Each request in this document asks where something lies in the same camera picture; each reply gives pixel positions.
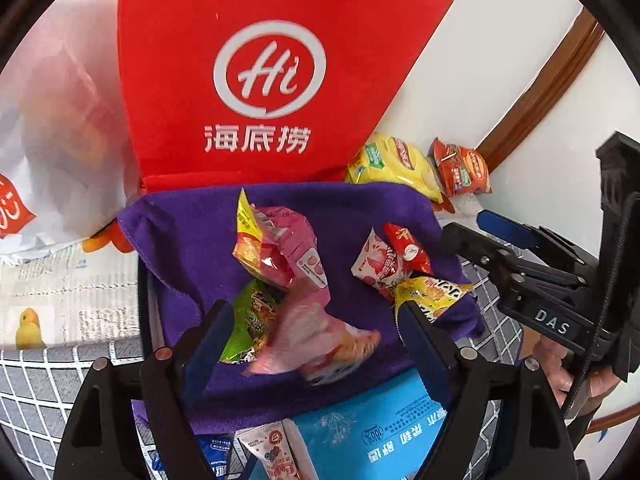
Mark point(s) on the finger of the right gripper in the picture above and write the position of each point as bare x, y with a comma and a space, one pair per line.
490, 254
525, 237

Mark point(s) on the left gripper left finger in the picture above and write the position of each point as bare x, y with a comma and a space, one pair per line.
101, 441

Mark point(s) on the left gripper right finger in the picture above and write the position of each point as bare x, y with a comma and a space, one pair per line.
531, 440

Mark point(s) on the red snack packet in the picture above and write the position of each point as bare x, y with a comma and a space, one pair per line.
409, 249

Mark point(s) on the white red candy packet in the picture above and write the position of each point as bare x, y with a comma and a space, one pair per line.
379, 266

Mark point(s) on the white pink snack packet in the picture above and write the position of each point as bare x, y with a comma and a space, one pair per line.
306, 339

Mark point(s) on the pink yellow snack packet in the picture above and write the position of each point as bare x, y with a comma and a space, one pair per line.
277, 245

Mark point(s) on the green snack packet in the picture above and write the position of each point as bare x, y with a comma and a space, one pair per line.
254, 311

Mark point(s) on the blue cookie packet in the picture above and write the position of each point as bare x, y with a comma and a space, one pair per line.
216, 451

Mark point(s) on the light pink snack packet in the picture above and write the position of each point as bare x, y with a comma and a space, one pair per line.
269, 444

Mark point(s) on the person right hand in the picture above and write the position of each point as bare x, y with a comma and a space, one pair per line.
550, 354

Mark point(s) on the orange chips bag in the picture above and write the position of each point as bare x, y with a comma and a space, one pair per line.
461, 170

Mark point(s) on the grey checked blanket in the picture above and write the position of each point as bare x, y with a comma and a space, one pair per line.
38, 389

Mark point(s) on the yellow chips bag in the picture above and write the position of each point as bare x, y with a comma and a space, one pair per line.
392, 160

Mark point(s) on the blue tissue pack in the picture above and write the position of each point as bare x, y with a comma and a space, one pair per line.
384, 433

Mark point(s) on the white fruit print cloth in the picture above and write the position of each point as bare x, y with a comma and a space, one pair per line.
85, 292

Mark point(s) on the purple towel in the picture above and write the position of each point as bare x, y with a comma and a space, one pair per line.
185, 238

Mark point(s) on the white Miniso plastic bag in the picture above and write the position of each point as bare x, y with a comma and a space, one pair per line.
67, 165

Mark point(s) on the red paper shopping bag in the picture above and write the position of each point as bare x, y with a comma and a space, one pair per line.
224, 92

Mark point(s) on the brown door frame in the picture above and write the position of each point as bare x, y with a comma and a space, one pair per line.
563, 67

